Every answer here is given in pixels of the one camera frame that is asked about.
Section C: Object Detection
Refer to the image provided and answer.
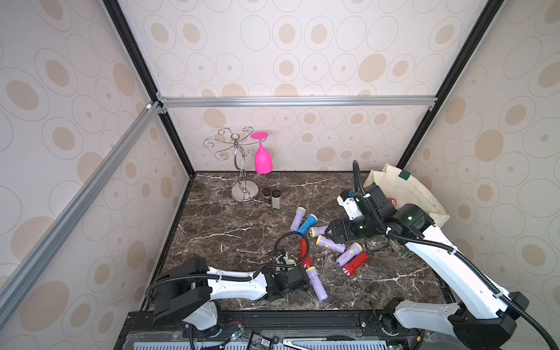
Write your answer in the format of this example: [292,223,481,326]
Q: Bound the cream tote bag green handles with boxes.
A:
[364,163,451,259]

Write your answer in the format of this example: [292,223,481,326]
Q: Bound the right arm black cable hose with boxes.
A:
[351,160,560,350]

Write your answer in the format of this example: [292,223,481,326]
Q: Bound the purple flashlight lying sideways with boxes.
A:
[309,225,328,238]

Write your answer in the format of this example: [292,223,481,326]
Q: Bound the blue flashlight white rim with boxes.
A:
[297,214,317,234]

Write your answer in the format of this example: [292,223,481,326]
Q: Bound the purple flashlight front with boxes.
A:
[306,266,328,302]

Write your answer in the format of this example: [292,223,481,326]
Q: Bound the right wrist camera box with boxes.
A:
[337,184,396,220]

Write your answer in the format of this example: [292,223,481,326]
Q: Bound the black front frame rail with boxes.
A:
[115,310,463,349]

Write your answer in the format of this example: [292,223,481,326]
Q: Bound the red flashlight centre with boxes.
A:
[300,239,313,269]

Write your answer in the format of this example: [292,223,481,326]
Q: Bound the large red flashlight right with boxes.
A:
[342,252,369,277]

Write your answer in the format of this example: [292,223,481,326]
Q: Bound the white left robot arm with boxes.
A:
[144,257,311,330]

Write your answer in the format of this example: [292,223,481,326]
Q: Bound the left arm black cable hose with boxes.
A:
[143,230,311,305]

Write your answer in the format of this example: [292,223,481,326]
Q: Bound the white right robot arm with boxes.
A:
[325,204,529,349]

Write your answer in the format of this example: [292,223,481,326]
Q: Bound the chrome glass holder stand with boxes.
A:
[203,126,259,204]

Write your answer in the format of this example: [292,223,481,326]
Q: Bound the square jar black lid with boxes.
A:
[271,189,281,209]

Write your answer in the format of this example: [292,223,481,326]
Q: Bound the purple flashlight yellow button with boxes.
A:
[335,242,363,267]

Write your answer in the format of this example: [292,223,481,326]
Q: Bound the dark lid jar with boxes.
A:
[262,188,272,204]

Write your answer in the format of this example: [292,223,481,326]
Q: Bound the pink plastic wine glass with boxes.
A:
[250,131,274,174]

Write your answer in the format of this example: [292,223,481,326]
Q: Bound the purple flashlight middle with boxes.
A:
[316,235,346,254]

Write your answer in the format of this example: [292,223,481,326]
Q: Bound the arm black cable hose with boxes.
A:
[143,230,311,305]
[351,160,560,350]

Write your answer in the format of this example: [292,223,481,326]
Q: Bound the purple flashlight back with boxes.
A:
[290,206,306,232]

